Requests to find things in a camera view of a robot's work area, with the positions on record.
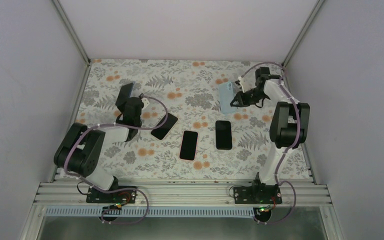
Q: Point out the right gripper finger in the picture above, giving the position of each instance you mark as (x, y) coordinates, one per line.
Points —
(237, 104)
(238, 98)

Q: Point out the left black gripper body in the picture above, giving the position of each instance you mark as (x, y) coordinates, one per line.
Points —
(139, 123)

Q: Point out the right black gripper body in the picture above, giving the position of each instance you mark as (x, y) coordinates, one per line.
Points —
(257, 95)

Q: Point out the light blue phone case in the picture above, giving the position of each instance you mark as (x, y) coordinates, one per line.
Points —
(226, 95)

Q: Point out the phone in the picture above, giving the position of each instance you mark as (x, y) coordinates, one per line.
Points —
(188, 145)
(223, 135)
(161, 132)

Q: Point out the black smartphone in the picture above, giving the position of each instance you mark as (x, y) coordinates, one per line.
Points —
(124, 94)

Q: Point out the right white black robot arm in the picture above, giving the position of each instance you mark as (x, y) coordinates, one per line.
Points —
(288, 128)

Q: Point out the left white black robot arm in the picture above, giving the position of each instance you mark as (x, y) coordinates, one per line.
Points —
(80, 150)

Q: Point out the phone in beige case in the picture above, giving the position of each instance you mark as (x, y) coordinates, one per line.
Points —
(161, 132)

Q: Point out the phone in pink case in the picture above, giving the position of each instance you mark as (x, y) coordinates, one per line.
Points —
(188, 145)

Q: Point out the floral patterned table mat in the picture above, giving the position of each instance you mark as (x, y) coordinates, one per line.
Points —
(188, 89)

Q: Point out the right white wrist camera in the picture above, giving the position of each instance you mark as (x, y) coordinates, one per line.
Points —
(239, 82)

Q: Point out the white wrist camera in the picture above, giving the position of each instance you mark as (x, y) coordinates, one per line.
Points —
(145, 100)
(239, 82)

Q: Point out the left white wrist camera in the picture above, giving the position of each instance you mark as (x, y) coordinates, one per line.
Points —
(145, 100)

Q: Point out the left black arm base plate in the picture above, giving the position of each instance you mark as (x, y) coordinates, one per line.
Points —
(126, 196)

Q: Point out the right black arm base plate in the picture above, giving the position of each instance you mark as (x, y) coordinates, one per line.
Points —
(268, 194)

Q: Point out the aluminium front rail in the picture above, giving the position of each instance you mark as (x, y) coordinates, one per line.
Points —
(164, 194)

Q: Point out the grey slotted cable duct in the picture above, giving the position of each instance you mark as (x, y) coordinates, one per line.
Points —
(153, 211)

